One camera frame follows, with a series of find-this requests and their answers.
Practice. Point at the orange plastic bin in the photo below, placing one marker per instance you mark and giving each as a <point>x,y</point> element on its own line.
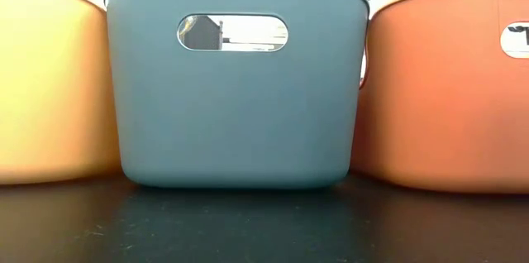
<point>446,110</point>

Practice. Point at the blue-grey plastic bin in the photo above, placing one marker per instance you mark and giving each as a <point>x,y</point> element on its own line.
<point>231,122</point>

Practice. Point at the yellow plastic bin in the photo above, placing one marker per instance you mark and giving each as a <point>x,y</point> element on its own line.
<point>49,89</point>

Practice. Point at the black partition panel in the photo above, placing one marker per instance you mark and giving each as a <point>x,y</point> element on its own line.
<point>204,35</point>

